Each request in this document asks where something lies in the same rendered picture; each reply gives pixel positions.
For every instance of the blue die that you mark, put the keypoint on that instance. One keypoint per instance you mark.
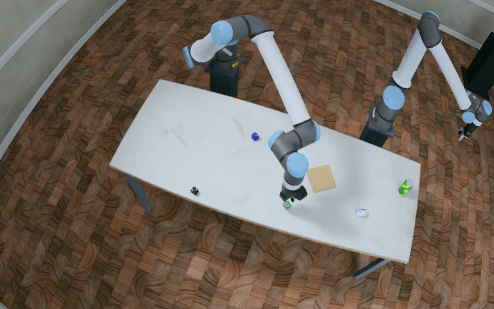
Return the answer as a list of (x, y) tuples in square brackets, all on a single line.
[(255, 136)]

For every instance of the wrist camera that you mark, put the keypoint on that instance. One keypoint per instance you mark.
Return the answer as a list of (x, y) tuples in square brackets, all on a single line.
[(301, 194)]

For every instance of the green and yellow can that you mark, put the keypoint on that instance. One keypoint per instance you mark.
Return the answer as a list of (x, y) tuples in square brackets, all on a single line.
[(405, 188)]

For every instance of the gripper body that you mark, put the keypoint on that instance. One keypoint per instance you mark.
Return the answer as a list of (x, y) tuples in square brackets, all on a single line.
[(469, 130), (287, 194)]

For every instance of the white table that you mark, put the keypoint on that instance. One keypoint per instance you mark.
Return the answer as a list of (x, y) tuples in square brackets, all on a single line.
[(212, 154)]

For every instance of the tan square mat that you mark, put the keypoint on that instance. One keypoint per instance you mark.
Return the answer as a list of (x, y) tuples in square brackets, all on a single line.
[(322, 179)]

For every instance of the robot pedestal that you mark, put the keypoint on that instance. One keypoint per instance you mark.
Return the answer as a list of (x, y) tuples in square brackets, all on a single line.
[(224, 83), (370, 137)]

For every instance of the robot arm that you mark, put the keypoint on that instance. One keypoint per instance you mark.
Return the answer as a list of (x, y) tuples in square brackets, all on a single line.
[(278, 69), (409, 58)]

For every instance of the black cabinet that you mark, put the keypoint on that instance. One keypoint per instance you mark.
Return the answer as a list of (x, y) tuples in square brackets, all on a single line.
[(482, 65)]

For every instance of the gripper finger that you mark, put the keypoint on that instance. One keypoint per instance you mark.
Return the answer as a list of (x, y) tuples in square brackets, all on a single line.
[(285, 204)]

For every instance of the green die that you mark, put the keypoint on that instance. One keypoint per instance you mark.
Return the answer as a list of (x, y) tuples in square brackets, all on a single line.
[(290, 205)]

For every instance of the black die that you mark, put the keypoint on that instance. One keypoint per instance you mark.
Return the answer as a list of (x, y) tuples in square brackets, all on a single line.
[(194, 191)]

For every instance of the small white box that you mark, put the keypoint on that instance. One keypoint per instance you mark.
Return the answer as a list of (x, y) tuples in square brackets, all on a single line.
[(361, 212)]

